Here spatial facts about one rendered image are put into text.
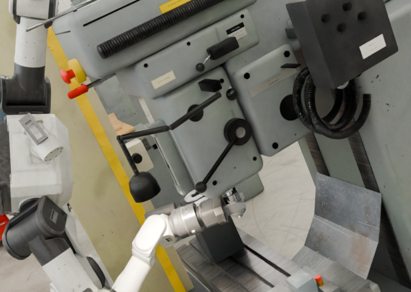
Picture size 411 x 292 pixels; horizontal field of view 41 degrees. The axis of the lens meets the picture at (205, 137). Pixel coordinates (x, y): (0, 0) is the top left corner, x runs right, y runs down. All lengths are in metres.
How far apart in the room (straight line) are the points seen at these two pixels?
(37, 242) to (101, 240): 1.79
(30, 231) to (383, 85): 1.01
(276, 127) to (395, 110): 0.32
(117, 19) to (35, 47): 0.47
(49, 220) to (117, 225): 1.80
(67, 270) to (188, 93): 0.58
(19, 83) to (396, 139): 1.09
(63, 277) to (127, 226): 1.82
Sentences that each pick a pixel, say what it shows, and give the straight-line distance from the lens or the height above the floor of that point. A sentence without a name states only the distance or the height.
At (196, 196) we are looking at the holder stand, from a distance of 2.01.
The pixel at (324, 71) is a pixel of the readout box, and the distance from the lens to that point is 1.26.
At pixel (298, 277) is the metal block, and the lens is 1.49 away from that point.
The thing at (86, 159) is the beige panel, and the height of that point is 1.11.
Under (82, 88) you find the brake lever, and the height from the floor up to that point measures 1.70.
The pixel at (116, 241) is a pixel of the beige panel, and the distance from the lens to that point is 3.37.
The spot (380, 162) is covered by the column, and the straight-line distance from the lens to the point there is 1.60.
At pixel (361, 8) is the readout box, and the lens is 1.30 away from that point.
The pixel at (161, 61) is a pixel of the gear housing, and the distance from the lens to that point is 1.33.
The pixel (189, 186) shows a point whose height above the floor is 1.35.
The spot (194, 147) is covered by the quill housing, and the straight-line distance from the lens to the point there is 1.40.
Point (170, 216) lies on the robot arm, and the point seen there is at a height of 1.27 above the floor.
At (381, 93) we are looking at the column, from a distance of 1.53.
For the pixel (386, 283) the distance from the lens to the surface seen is 1.94.
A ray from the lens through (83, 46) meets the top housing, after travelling 1.28.
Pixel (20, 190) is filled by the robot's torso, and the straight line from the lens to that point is 1.62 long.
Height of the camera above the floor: 1.91
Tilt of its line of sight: 18 degrees down
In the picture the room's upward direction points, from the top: 24 degrees counter-clockwise
